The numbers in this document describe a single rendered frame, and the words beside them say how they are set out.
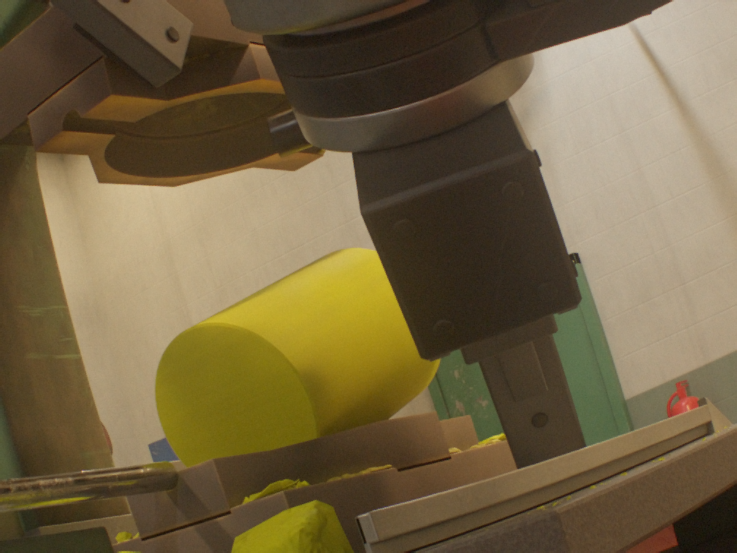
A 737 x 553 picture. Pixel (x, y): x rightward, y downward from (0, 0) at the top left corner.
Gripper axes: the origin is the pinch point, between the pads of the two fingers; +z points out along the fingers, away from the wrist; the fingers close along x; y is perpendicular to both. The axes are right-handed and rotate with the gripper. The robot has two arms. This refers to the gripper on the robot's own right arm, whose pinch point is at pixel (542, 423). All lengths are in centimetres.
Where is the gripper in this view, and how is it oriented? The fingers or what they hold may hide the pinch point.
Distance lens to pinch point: 46.6
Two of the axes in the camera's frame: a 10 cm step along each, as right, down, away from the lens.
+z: 3.5, 8.1, 4.7
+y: -9.4, 3.3, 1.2
